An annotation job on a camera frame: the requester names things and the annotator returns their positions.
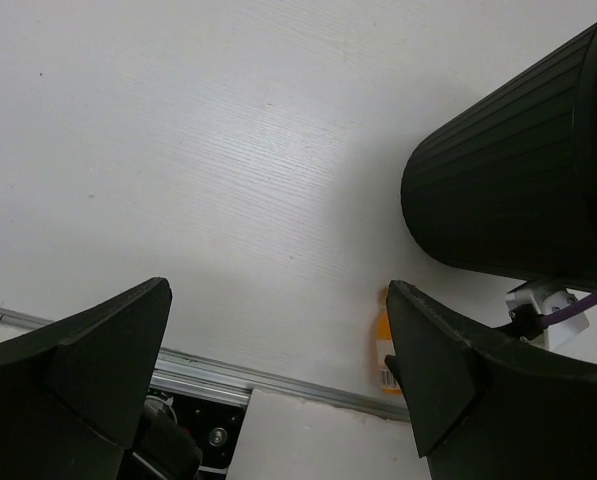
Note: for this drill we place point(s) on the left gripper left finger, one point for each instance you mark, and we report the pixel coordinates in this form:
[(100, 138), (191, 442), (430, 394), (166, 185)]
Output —
[(72, 392)]

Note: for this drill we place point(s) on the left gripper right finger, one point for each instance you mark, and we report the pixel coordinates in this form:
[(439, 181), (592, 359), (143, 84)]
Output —
[(485, 405)]

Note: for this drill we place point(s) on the black plastic bin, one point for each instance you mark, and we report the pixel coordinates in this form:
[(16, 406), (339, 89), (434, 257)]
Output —
[(509, 187)]

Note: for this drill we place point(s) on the orange juice bottle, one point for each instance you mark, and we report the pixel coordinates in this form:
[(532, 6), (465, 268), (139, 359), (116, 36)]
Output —
[(384, 347)]

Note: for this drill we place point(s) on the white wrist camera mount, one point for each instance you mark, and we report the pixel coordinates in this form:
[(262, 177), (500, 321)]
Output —
[(546, 297)]

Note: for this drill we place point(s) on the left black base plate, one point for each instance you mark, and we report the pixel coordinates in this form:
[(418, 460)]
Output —
[(215, 427)]

